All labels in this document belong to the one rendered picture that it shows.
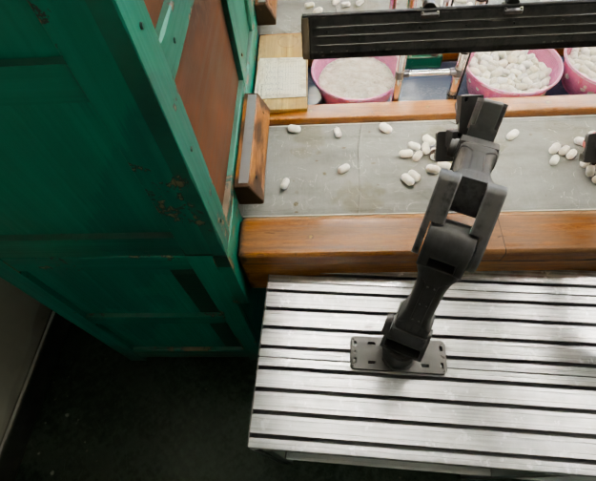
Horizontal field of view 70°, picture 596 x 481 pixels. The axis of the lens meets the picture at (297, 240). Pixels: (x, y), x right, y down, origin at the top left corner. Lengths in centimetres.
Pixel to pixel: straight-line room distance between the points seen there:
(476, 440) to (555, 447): 14
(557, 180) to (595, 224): 15
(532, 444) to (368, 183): 64
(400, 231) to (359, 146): 29
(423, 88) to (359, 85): 21
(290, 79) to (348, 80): 18
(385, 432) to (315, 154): 68
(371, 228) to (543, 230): 37
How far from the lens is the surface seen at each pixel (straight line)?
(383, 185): 108
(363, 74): 136
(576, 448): 103
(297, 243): 95
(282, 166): 111
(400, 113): 121
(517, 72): 145
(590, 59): 159
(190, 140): 67
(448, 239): 61
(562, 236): 108
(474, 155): 75
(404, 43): 92
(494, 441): 97
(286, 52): 139
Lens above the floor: 159
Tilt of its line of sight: 60 degrees down
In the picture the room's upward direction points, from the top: 7 degrees counter-clockwise
